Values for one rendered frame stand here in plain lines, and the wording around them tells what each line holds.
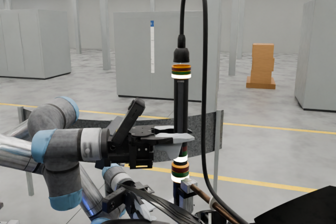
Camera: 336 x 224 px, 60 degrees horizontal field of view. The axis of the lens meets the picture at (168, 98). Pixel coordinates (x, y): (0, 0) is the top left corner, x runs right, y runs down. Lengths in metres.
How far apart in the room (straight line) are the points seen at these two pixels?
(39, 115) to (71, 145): 0.35
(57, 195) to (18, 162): 0.14
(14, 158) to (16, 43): 10.17
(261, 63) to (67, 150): 8.09
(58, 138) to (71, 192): 0.13
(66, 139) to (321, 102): 6.32
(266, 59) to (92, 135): 8.06
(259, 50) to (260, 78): 0.80
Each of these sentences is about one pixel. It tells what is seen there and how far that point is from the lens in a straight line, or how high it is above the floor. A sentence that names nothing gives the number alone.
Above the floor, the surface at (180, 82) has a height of 1.61.
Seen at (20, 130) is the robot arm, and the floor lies 1.36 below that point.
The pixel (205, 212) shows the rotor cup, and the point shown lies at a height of 1.26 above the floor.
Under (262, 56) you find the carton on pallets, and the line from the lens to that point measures 8.58.
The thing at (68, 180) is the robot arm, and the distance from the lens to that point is 0.73.
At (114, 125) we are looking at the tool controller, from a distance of 1.48.
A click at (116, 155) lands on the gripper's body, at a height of 1.44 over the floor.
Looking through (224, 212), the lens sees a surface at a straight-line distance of 0.62.
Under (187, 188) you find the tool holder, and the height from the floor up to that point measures 1.37.
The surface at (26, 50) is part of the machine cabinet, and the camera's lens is 10.72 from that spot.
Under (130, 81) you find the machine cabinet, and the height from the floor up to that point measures 0.41.
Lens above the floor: 1.73
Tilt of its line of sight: 14 degrees down
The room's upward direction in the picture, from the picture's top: straight up
